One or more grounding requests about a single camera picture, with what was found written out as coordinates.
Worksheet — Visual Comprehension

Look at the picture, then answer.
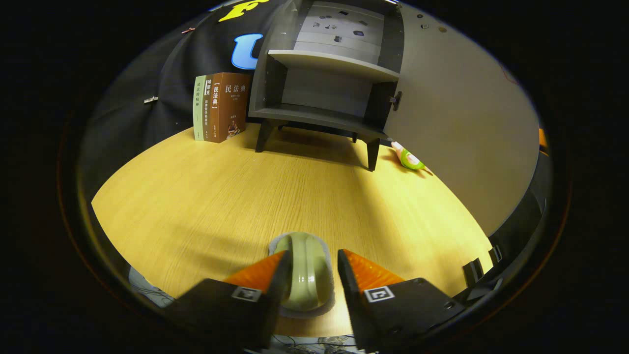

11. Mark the thick brown book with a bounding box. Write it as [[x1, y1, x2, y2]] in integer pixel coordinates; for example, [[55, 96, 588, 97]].
[[210, 72, 252, 144]]

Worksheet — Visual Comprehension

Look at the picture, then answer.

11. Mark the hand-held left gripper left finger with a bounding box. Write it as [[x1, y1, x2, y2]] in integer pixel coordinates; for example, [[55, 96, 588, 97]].
[[164, 250, 292, 347]]

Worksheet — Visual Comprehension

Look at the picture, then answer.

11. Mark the green book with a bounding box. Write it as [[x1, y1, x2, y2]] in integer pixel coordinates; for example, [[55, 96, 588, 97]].
[[193, 75, 207, 142]]

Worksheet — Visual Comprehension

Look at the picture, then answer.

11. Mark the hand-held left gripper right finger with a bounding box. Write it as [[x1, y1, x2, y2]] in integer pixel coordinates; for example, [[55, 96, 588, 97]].
[[337, 248, 465, 352]]

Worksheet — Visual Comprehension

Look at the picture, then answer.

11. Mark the green bottle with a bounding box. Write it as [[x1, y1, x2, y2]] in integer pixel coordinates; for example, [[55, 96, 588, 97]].
[[274, 234, 331, 311]]

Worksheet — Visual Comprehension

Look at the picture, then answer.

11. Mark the green white pink toy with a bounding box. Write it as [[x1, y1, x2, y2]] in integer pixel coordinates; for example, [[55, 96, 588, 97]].
[[392, 141, 434, 174]]

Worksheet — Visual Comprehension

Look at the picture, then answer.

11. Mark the tangle of cables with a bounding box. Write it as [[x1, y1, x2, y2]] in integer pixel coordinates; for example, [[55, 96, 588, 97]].
[[273, 335, 357, 354]]

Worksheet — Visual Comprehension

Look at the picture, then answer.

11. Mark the thin brown book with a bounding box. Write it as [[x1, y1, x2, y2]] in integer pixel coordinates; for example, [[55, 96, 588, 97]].
[[204, 74, 214, 143]]

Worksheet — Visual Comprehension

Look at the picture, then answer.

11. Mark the beige cabinet door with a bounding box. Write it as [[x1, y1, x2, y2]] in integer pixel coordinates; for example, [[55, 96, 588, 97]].
[[383, 2, 541, 237]]

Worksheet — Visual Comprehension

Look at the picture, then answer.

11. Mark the dark grey cabinet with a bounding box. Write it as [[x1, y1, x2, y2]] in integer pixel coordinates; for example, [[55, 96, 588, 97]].
[[248, 0, 406, 172]]

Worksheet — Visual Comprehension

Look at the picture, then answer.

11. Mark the black backdrop cloth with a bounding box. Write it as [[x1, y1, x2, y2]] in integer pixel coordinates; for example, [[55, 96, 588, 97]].
[[81, 0, 295, 163]]

